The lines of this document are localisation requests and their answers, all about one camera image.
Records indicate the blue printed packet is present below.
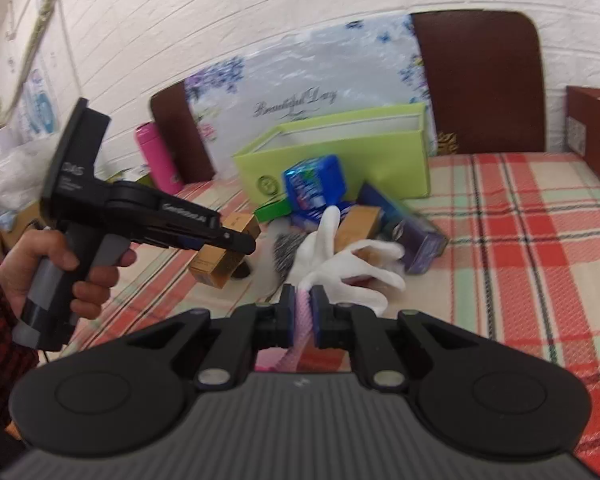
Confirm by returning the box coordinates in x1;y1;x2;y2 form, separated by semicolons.
287;202;353;232

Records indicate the purple box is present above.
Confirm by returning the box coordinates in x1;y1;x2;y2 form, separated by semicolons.
355;182;449;275

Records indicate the person's left hand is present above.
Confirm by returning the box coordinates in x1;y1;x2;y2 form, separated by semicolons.
0;230;137;320

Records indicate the plain cardboard box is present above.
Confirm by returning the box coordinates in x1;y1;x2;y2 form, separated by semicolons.
0;200;46;256

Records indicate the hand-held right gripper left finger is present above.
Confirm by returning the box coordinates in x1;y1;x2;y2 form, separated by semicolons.
125;284;297;393

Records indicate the grey striped cloth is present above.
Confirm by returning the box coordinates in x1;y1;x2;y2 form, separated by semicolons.
272;232;311;281

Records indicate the person's left forearm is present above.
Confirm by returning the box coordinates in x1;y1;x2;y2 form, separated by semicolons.
0;255;41;427

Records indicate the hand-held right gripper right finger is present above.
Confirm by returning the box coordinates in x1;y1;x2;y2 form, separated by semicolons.
310;284;482;393

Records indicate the plaid cloth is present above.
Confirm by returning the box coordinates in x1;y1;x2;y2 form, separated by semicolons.
65;152;600;478

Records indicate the small green carton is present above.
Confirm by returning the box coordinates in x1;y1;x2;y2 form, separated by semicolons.
253;197;293;223

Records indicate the brown cardboard box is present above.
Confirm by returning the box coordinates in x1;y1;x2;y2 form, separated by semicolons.
565;85;600;192

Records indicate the pink bottle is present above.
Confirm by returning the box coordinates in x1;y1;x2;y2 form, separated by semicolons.
135;122;184;196

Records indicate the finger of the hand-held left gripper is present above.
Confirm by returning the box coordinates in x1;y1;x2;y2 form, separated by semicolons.
199;226;257;257

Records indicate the tan carton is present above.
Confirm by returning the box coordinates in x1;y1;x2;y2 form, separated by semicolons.
332;205;383;256
187;212;262;289

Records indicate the light green storage box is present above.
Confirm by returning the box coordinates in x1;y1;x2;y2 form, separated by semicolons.
231;102;431;211

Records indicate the wall poster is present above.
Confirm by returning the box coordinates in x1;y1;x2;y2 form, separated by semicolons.
17;0;61;136

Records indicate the blue shiny packet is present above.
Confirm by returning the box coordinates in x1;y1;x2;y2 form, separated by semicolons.
283;155;347;213

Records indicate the white glove pink cuff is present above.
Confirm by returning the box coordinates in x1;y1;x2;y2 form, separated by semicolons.
267;206;407;372

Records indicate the light green container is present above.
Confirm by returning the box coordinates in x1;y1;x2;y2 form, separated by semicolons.
105;164;153;186

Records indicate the floral plastic bag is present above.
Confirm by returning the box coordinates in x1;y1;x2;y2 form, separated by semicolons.
184;14;438;181

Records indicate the brown wooden headboard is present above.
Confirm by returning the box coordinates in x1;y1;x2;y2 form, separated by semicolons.
150;10;548;186

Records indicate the white plastic bag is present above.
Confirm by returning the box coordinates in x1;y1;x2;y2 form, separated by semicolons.
0;137;63;221

